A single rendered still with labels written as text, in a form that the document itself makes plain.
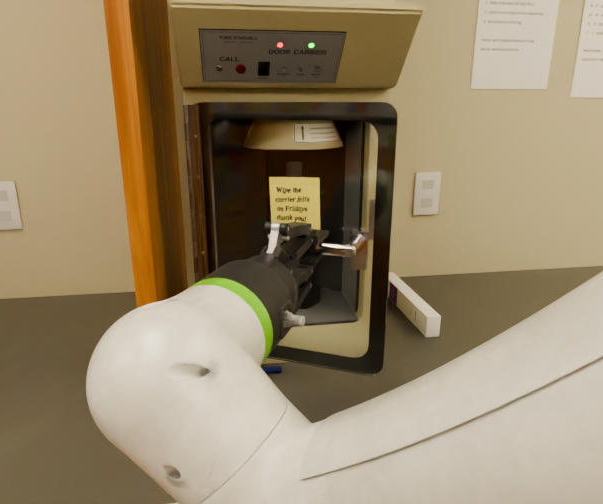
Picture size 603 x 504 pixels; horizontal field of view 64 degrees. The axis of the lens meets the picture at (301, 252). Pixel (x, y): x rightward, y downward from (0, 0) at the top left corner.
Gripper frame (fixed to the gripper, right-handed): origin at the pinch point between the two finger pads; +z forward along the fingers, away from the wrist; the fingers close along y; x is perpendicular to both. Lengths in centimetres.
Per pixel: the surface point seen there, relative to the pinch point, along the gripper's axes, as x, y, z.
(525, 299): -36, -26, 57
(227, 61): 13.0, 24.2, 2.9
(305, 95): 5.3, 20.0, 13.5
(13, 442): 36.8, -26.0, -20.1
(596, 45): -48, 33, 89
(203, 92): 19.0, 20.4, 6.4
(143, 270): 23.4, -4.1, -5.9
